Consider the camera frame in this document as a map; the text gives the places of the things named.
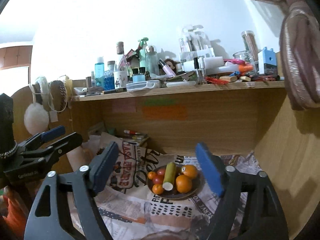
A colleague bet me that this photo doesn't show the blue patterned glass jar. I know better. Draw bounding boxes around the blue patterned glass jar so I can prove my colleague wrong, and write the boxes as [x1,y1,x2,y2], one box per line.
[104,61,116,90]

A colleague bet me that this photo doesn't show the white cosmetics organizer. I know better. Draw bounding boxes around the white cosmetics organizer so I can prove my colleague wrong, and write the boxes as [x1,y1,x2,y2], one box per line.
[178,25,224,72]

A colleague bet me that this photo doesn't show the blue liquid bottle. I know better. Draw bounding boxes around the blue liquid bottle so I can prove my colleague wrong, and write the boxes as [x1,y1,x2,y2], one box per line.
[94,57,104,87]

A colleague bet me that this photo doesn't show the small tangerine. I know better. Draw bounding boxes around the small tangerine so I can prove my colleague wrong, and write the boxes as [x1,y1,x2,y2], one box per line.
[152,184,164,195]
[148,171,157,180]

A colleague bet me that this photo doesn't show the dark round plate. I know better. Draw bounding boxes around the dark round plate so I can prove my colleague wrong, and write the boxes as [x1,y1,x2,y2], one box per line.
[146,164,204,200]

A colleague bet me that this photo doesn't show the blue pencil sharpener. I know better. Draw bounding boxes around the blue pencil sharpener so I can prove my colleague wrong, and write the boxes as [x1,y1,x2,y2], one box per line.
[258,47,278,76]

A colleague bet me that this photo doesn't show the orange sticky note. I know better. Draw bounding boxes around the orange sticky note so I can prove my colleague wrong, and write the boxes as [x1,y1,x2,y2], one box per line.
[142,105,188,121]

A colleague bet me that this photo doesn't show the green spray bottle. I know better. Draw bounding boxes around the green spray bottle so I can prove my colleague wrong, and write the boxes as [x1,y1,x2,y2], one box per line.
[138,37,149,67]

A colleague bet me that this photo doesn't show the small tangerine back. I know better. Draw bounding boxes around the small tangerine back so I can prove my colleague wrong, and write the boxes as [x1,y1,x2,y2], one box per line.
[148,171,157,180]

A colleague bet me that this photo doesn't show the red tomato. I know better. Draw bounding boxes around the red tomato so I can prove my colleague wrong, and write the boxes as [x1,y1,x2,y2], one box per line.
[152,174,164,185]
[157,168,166,176]

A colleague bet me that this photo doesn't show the wooden shelf board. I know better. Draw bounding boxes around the wooden shelf board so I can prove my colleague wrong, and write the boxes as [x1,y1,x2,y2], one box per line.
[72,81,285,102]

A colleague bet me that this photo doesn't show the printed newspaper sheet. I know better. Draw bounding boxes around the printed newspaper sheet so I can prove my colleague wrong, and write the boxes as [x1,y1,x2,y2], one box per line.
[67,130,262,240]

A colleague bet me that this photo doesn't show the yellow banana piece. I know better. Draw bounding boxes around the yellow banana piece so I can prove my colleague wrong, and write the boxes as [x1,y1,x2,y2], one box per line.
[162,162,176,191]

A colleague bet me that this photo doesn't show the clear tube container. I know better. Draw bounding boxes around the clear tube container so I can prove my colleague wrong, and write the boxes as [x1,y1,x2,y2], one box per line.
[241,30,259,61]

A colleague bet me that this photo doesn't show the pink striped curtain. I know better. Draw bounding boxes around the pink striped curtain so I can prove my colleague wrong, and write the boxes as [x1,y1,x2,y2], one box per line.
[256,0,319,111]

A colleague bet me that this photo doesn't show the clear glass wine bottle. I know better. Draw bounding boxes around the clear glass wine bottle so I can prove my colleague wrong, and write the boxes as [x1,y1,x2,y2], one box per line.
[114,41,127,89]

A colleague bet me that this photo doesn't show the small tangerine front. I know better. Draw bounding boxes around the small tangerine front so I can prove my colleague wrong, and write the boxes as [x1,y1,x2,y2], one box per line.
[152,184,164,195]

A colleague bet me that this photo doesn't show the white fluffy earmuffs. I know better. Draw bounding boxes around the white fluffy earmuffs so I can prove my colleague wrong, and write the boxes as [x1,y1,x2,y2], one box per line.
[24,76,53,135]

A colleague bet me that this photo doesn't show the orange with sticker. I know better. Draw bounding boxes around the orange with sticker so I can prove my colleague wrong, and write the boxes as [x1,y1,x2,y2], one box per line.
[181,165,198,180]

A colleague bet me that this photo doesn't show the clear plastic flat box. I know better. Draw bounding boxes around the clear plastic flat box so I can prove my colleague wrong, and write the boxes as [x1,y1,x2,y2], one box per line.
[126,80,161,92]

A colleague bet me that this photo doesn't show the green sticky note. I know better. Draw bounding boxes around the green sticky note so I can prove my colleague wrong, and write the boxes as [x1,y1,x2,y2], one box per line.
[144,98,177,107]

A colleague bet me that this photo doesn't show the large plain orange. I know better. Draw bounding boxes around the large plain orange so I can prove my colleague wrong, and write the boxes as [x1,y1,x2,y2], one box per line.
[176,175,193,193]

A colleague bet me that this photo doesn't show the pink sticky note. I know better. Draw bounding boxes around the pink sticky note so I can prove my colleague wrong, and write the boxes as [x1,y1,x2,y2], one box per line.
[112,98,136,113]

